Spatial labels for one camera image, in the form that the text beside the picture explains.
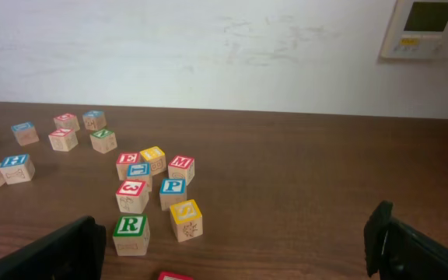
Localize wall thermostat panel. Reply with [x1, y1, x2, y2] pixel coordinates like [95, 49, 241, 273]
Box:
[380, 0, 448, 60]

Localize yellow S block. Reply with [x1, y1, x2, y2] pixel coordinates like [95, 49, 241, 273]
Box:
[170, 199, 203, 243]

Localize red K block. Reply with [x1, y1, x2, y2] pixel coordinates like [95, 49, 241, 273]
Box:
[48, 128, 78, 152]

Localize red E block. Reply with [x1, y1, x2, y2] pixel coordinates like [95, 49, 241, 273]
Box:
[116, 152, 141, 180]

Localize green N block upper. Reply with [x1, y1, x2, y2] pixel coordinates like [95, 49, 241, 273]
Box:
[90, 128, 117, 154]

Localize blue P block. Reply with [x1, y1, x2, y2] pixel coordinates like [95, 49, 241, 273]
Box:
[159, 178, 187, 211]

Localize yellow block near E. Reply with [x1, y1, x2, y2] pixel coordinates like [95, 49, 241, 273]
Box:
[140, 146, 167, 176]

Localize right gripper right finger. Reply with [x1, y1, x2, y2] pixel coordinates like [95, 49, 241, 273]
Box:
[363, 201, 448, 280]

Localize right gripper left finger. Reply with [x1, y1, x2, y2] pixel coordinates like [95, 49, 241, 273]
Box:
[0, 216, 107, 280]

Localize blue I block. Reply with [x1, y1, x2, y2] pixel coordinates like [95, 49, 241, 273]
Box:
[127, 163, 152, 192]

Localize blue D block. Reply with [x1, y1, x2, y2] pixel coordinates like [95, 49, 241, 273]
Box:
[11, 121, 39, 146]

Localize red M block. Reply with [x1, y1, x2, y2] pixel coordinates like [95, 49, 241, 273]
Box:
[168, 156, 195, 185]

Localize green R block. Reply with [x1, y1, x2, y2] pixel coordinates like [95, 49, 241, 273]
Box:
[113, 214, 151, 256]

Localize red A block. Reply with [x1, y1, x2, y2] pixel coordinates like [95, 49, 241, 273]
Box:
[158, 271, 194, 280]

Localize blue X block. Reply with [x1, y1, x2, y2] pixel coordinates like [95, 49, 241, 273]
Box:
[82, 110, 107, 131]

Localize blue H block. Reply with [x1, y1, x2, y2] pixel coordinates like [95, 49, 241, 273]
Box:
[0, 154, 35, 184]

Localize red C block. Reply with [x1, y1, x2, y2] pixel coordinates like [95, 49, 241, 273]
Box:
[54, 113, 80, 131]

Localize red 3 block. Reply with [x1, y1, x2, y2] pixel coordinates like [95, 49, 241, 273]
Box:
[116, 180, 149, 214]

